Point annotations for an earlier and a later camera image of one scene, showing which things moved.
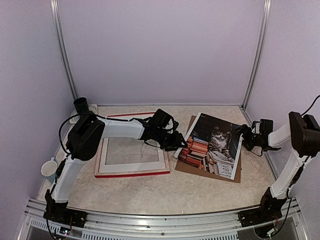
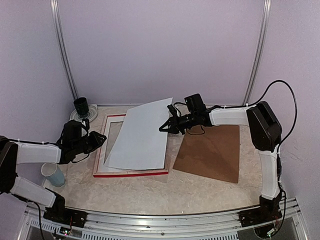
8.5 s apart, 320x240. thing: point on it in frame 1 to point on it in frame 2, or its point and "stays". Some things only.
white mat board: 157,165 stays
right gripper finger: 247,144 to 171,122
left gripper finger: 179,137 to 96,134
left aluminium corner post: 54,12 stays
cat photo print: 213,145 to 139,144
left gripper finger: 176,145 to 96,140
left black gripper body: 165,139 to 81,147
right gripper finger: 242,130 to 174,130
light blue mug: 49,169 stays
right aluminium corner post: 255,68 stays
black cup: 81,105 stays
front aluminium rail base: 117,226 stays
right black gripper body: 254,139 to 186,122
